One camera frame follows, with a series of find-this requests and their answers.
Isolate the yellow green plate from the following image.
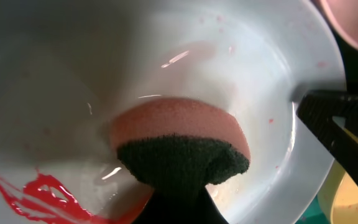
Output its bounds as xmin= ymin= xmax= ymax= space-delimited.
xmin=317 ymin=127 xmax=358 ymax=224

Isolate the white plate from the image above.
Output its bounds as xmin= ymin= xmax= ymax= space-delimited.
xmin=319 ymin=0 xmax=358 ymax=50

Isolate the light blue plate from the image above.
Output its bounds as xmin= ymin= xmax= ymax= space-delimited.
xmin=0 ymin=0 xmax=346 ymax=223

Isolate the teal plastic tray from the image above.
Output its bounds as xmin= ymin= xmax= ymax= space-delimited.
xmin=295 ymin=197 xmax=330 ymax=224

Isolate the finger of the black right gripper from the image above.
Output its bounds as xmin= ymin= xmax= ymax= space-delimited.
xmin=296 ymin=90 xmax=358 ymax=186

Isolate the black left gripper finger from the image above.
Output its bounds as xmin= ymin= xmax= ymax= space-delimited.
xmin=132 ymin=187 xmax=228 ymax=224

